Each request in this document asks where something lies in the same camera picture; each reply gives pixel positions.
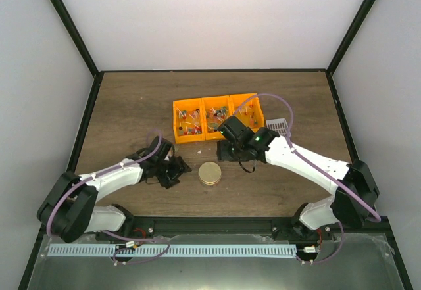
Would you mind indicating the orange bin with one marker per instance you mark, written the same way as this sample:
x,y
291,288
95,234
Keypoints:
x,y
250,114
188,122
215,111

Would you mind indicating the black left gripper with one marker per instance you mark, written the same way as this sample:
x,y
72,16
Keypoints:
x,y
180,168

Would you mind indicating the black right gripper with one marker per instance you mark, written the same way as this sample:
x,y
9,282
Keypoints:
x,y
223,153

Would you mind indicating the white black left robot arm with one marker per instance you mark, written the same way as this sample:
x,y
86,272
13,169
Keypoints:
x,y
70,208

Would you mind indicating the white slotted plastic scoop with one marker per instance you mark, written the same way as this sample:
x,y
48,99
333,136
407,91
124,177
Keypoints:
x,y
278,125

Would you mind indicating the gold round jar lid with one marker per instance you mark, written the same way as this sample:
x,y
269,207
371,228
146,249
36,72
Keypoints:
x,y
209,173

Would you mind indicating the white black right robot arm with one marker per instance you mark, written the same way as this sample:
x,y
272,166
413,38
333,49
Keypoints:
x,y
351,187

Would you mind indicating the light blue slotted cable duct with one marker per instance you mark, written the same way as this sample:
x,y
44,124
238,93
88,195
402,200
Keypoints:
x,y
174,251

